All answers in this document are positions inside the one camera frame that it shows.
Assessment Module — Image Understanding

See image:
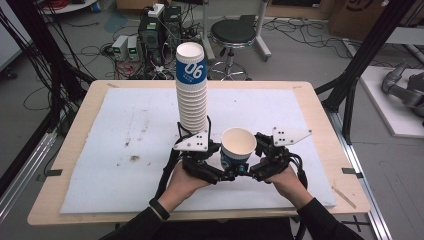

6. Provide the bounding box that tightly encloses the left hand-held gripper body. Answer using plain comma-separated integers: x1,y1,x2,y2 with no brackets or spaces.
172,130,224,186

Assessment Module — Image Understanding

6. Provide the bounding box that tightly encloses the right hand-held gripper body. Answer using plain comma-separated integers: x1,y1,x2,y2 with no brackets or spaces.
256,126,313,183

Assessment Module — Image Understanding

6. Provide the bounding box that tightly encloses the blue banded paper cup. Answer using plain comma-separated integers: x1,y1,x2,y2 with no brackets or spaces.
219,127,258,171

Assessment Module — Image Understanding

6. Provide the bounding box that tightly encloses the black wire cup holder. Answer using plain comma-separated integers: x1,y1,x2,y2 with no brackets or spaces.
176,114,214,143

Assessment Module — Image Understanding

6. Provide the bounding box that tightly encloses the stack of ribbed paper cups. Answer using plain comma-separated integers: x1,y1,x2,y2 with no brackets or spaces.
174,41,209,135

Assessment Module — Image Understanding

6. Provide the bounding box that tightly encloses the person's right hand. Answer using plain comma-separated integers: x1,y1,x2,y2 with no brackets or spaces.
264,164,315,211

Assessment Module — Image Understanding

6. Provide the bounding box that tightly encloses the person's left hand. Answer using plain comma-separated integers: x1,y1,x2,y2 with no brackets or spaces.
158,162,215,214

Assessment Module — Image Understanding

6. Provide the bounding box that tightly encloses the black wristband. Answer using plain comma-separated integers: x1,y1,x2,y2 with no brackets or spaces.
148,197,171,221

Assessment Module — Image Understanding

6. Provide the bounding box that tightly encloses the thin wooden stick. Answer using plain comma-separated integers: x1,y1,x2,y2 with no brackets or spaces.
331,185,357,210

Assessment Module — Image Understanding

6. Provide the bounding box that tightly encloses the white foam table mat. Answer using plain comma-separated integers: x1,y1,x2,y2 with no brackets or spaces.
59,87,337,214

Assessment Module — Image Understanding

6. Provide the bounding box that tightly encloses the white desk leg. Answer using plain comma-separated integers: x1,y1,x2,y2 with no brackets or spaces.
199,0,217,62
254,0,273,63

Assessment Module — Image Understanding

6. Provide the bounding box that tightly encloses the black round stool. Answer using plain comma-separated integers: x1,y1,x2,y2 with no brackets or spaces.
209,18,258,82

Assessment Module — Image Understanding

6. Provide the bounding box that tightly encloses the white floor board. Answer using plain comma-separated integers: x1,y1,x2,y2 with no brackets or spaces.
359,64,424,139

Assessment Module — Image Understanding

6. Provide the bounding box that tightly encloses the grey power supply unit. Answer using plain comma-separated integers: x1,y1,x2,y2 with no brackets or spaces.
127,34,141,62
111,34,129,62

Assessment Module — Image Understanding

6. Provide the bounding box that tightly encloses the black computer tower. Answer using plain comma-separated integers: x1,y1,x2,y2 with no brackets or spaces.
138,5,183,67

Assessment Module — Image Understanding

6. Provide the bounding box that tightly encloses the white power strip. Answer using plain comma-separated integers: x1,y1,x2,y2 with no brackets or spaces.
147,3,166,19

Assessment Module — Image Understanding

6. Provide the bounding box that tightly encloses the brown cardboard box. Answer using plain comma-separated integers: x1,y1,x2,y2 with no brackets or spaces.
328,0,424,42

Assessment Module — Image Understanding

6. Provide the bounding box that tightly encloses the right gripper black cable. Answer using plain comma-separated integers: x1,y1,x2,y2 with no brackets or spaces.
287,151,309,190

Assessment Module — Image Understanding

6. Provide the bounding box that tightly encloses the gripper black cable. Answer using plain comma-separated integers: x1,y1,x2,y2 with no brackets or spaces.
154,148,184,201
287,151,309,190

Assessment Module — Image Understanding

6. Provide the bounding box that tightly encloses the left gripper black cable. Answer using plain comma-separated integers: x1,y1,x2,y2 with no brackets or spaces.
154,148,184,201

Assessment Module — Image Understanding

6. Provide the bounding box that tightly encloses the aluminium floor rail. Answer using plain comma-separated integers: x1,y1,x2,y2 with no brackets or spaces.
0,129,58,219
324,109,395,240

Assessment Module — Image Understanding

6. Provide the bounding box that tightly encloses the tangle of floor cables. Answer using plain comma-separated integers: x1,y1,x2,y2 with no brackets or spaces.
263,18,348,59

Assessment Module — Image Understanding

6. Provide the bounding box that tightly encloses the black metal frame post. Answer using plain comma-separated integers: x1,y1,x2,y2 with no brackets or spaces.
314,0,424,145
0,0,96,198

